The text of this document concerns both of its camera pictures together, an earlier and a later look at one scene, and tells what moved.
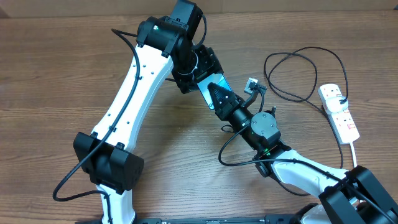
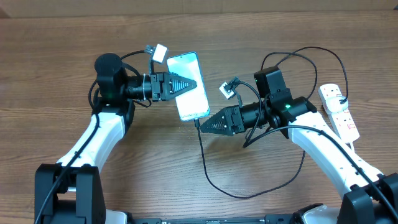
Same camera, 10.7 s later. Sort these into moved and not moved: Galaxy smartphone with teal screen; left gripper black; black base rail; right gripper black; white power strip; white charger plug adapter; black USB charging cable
Moved: black USB charging cable; left gripper black; right gripper black; Galaxy smartphone with teal screen
Not moved: black base rail; white power strip; white charger plug adapter
